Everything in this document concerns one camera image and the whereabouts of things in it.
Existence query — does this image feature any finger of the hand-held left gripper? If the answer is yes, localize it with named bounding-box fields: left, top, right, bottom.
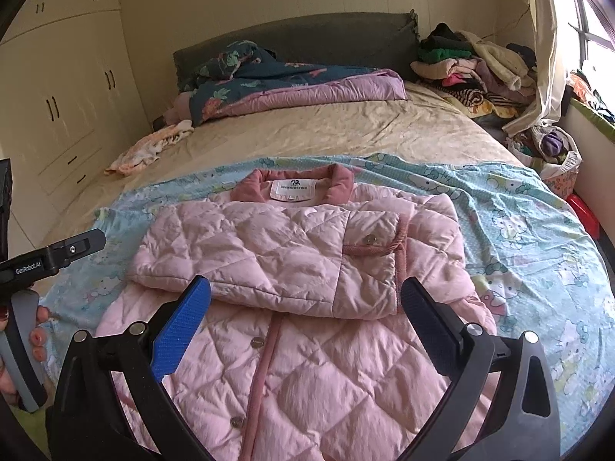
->
left=60, top=230, right=106, bottom=274

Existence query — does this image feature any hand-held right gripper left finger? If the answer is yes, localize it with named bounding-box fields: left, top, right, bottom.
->
left=45, top=276, right=214, bottom=461

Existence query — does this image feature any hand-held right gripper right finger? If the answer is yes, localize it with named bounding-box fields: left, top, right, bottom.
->
left=400, top=276, right=560, bottom=461

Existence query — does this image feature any pink quilted jacket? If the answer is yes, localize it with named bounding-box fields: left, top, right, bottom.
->
left=93, top=163, right=500, bottom=461

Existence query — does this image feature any bag of clothes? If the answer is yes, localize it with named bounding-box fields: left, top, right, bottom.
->
left=504, top=125, right=583, bottom=193

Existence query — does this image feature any pile of clothes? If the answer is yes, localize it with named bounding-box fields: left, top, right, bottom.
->
left=409, top=23, right=539, bottom=118

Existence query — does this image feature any person's left hand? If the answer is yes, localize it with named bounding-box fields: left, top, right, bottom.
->
left=0, top=306, right=51, bottom=406

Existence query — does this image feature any peach floral cloth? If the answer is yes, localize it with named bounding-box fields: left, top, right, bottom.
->
left=105, top=122, right=195, bottom=177

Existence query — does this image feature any light blue cartoon print sheet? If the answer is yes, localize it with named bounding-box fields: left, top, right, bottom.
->
left=36, top=154, right=615, bottom=452

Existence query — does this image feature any cream wardrobe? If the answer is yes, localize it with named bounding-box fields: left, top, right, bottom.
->
left=0, top=0, right=155, bottom=217

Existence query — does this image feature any green fleece cloth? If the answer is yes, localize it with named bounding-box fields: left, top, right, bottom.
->
left=0, top=403, right=53, bottom=461

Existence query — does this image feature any pink crumpled garment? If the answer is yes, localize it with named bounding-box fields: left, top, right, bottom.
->
left=163, top=91, right=198, bottom=126

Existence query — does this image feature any red plastic object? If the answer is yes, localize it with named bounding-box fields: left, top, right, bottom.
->
left=566, top=193, right=601, bottom=238

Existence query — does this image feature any bed with beige sheet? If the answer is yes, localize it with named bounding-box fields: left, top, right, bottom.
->
left=36, top=79, right=615, bottom=461

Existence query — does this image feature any dark floral quilt purple lining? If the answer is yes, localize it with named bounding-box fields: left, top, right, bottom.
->
left=175, top=41, right=409, bottom=128

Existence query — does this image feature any green window seat cover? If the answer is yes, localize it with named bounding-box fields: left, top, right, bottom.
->
left=569, top=101, right=615, bottom=142

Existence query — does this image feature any colourful cloth heap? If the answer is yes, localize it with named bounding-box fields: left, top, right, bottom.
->
left=569, top=71, right=615, bottom=126

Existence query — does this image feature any white curtain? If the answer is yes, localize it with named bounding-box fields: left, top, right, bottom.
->
left=502, top=0, right=584, bottom=138

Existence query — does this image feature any grey padded headboard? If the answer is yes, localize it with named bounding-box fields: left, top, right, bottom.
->
left=172, top=10, right=420, bottom=92

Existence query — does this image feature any window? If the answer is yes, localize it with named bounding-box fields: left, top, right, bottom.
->
left=552, top=0, right=615, bottom=106

